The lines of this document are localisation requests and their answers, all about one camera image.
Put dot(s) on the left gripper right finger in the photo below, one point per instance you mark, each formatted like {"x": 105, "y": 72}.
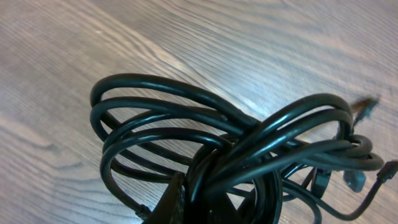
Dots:
{"x": 222, "y": 211}

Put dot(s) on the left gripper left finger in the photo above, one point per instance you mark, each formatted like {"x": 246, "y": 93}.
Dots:
{"x": 171, "y": 206}

